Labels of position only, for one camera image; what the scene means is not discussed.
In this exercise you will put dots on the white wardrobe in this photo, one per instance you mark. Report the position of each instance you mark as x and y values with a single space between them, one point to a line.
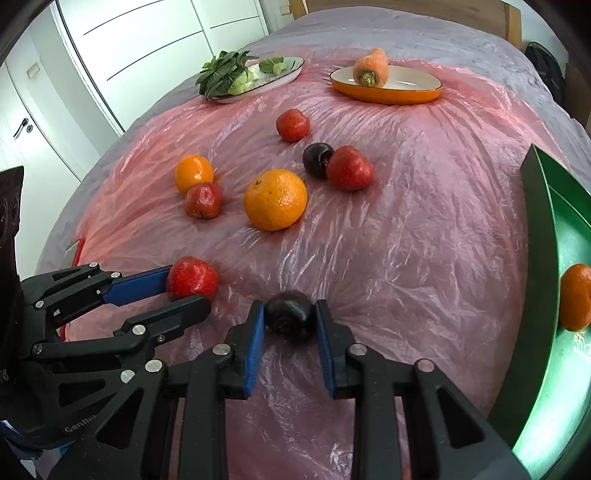
138 46

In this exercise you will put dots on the carrot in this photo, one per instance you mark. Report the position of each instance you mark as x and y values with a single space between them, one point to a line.
371 69

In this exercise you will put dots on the orange oval dish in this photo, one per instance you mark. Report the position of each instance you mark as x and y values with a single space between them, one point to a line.
415 82

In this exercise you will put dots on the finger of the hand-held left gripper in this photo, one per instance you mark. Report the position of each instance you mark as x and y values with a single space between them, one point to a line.
138 286
184 309

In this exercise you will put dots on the pink plastic sheet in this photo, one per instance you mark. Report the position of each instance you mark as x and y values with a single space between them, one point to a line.
415 254

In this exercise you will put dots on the large orange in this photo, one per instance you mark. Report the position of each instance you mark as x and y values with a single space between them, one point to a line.
275 199

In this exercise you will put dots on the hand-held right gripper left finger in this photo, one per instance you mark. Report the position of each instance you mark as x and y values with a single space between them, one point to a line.
255 346

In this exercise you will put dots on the black bag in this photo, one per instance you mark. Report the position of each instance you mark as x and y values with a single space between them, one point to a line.
547 69

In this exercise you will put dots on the small orange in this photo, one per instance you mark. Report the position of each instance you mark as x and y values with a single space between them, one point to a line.
193 170
576 297

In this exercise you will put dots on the wooden headboard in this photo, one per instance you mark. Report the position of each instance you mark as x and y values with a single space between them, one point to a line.
461 9

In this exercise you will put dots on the grey blanket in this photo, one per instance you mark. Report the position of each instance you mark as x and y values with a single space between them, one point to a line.
369 32

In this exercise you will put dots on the green dish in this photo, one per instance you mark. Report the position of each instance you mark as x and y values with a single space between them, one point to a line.
568 221

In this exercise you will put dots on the small red apple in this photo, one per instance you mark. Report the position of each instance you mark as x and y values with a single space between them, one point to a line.
203 201

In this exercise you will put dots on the dark purple plum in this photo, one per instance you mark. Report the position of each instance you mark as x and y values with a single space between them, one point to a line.
316 159
288 318

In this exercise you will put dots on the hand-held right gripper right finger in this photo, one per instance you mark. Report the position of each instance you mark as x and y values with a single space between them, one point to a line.
325 350

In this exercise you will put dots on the patterned oval plate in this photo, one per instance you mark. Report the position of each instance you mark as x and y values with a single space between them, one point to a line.
281 78

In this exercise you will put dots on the small bok choy piece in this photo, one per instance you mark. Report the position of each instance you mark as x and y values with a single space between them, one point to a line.
274 66

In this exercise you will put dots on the white wall switch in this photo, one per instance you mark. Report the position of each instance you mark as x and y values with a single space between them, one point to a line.
32 70

